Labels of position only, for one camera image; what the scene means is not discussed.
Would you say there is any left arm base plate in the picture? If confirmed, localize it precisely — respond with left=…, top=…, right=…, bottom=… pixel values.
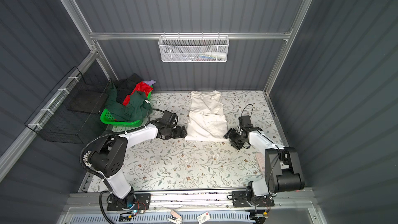
left=106, top=193, right=152, bottom=211

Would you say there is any white wire mesh basket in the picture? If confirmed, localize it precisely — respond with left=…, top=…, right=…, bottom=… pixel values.
left=158, top=36, right=230, bottom=63

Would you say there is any green laundry basket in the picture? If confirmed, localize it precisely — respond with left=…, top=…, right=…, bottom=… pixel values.
left=100, top=93, right=152, bottom=127

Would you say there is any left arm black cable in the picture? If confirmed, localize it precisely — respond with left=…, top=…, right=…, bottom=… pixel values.
left=79, top=108, right=165, bottom=224

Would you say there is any red t shirt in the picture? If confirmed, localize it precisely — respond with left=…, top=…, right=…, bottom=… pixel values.
left=122, top=81, right=153, bottom=106

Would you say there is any pink calculator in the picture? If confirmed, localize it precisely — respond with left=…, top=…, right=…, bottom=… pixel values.
left=256, top=152, right=265, bottom=174

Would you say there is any purple t shirt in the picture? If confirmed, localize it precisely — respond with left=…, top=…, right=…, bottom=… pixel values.
left=144, top=80, right=156, bottom=86

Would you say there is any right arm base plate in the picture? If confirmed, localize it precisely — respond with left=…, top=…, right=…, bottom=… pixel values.
left=227, top=190, right=275, bottom=208

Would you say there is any aluminium mounting rail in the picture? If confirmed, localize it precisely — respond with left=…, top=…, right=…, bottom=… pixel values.
left=62, top=188, right=318, bottom=214

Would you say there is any white printed t shirt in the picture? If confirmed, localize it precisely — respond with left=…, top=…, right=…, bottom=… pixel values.
left=185, top=90, right=228, bottom=142

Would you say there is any black t shirt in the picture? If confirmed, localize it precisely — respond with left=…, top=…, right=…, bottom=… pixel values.
left=114, top=73, right=143, bottom=103

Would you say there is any dark green t shirt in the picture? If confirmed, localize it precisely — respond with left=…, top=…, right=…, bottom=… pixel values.
left=104, top=82, right=153, bottom=122

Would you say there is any white tag with red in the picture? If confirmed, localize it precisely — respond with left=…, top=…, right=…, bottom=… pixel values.
left=197, top=212, right=211, bottom=224

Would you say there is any white bottle in basket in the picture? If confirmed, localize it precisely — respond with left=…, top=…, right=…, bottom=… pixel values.
left=205, top=51, right=227, bottom=60

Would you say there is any black wire mesh basket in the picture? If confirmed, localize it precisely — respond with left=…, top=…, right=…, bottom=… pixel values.
left=24, top=64, right=112, bottom=145

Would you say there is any white tag left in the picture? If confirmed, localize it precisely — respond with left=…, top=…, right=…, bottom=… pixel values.
left=167, top=210, right=182, bottom=224

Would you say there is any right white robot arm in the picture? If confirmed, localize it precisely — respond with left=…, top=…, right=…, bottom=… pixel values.
left=223, top=115, right=305, bottom=207

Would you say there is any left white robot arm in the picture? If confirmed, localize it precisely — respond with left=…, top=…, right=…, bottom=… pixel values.
left=79, top=108, right=187, bottom=210

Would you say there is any cup of markers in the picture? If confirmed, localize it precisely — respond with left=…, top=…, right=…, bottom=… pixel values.
left=83, top=150, right=92, bottom=168

